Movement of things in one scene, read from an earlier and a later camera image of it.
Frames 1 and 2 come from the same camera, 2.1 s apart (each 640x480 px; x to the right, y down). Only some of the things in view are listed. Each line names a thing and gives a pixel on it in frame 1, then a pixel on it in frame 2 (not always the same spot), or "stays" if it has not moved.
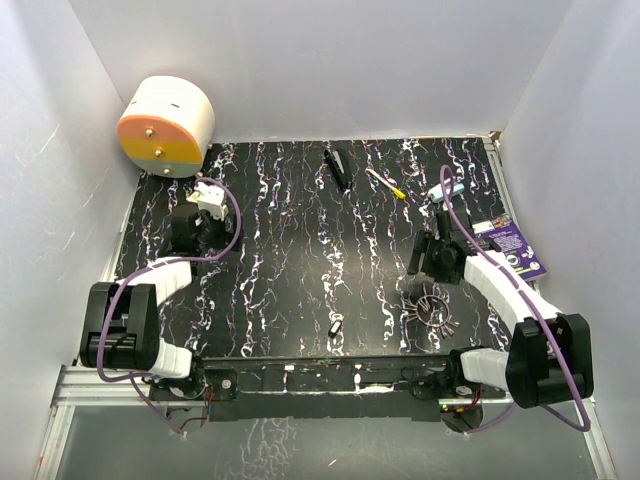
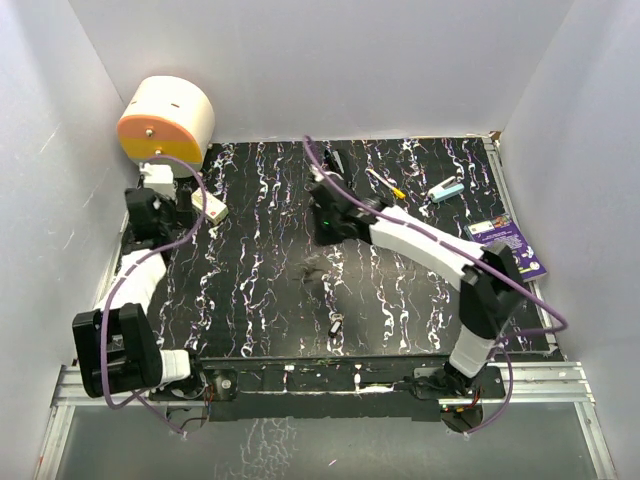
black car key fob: (335, 328) stays
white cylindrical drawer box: (166, 125) stays
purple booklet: (505, 236) stays
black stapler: (338, 167) stays
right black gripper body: (434, 264) -> (326, 225)
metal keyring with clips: (431, 310) -> (304, 277)
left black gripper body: (214, 233) -> (174, 219)
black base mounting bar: (325, 387) stays
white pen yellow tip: (394, 190) stays
